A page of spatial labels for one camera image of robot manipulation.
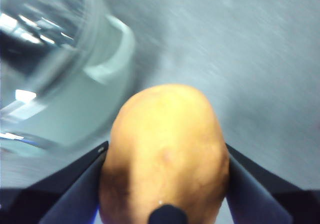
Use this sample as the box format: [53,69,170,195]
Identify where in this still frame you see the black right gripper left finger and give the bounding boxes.
[0,141,110,224]

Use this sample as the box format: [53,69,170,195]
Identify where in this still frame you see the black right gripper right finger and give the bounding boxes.
[225,143,320,224]

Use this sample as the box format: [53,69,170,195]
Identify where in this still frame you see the brown potato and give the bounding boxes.
[98,83,231,224]

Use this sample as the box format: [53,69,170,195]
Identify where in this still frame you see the pale green pot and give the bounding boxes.
[0,13,138,158]

